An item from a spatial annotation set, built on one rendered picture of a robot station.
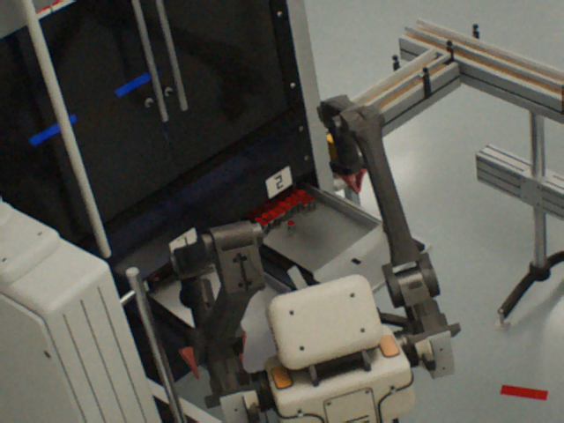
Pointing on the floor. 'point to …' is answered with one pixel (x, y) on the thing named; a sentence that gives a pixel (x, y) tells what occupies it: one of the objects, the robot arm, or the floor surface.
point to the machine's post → (309, 95)
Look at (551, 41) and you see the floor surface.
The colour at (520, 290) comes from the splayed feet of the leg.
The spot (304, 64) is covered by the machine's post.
